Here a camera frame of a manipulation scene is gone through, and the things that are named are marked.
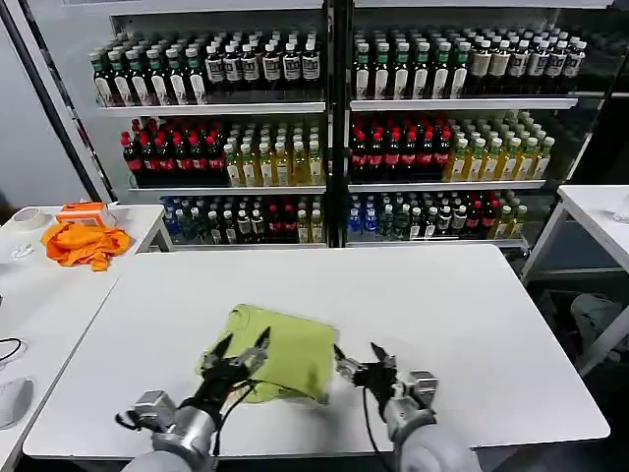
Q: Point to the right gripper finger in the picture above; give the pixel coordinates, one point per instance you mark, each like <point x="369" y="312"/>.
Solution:
<point x="349" y="366"/>
<point x="385" y="356"/>

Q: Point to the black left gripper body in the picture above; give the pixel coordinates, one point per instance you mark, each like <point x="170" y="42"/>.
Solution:
<point x="221" y="381"/>

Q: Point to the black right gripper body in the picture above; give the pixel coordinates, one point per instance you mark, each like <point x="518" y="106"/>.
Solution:
<point x="381" y="386"/>

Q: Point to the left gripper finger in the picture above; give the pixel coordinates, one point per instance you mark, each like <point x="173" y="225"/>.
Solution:
<point x="255" y="351"/>
<point x="218" y="351"/>

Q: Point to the green shirt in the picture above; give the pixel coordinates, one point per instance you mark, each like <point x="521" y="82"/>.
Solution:
<point x="290" y="354"/>

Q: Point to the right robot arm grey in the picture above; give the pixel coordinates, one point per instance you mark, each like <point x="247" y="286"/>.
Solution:
<point x="422" y="423"/>

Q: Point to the white side table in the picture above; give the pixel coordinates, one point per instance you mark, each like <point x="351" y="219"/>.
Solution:
<point x="142" y="221"/>

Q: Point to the orange cloth pile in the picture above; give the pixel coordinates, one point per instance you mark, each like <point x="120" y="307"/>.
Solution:
<point x="83" y="246"/>

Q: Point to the orange and white box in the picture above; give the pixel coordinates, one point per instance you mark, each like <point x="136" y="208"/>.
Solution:
<point x="83" y="214"/>

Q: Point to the grey rounded device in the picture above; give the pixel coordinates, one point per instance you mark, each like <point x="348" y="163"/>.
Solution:
<point x="12" y="403"/>

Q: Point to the shelf rack with bottles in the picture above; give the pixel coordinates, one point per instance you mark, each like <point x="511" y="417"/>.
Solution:
<point x="216" y="133"/>
<point x="457" y="133"/>

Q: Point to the small white object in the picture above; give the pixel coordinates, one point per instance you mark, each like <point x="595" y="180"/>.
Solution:
<point x="22" y="252"/>

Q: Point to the white tape roll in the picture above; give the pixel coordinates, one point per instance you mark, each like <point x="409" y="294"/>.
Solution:
<point x="29" y="217"/>

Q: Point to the white table with legs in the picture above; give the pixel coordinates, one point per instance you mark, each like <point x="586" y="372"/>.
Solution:
<point x="589" y="231"/>

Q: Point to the black slanted pole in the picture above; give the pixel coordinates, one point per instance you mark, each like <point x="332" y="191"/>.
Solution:
<point x="49" y="103"/>

